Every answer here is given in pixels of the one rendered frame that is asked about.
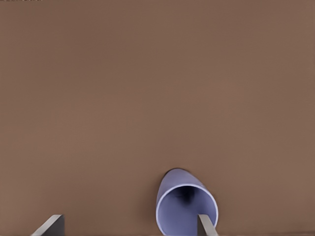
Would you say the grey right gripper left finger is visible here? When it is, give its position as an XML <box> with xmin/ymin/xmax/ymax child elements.
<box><xmin>30</xmin><ymin>214</ymin><xmax>65</xmax><ymax>236</ymax></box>

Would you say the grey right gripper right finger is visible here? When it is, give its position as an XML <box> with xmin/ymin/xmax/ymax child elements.
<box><xmin>197</xmin><ymin>213</ymin><xmax>219</xmax><ymax>236</ymax></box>

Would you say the blue cup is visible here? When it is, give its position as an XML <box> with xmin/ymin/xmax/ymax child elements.
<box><xmin>155</xmin><ymin>168</ymin><xmax>219</xmax><ymax>236</ymax></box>

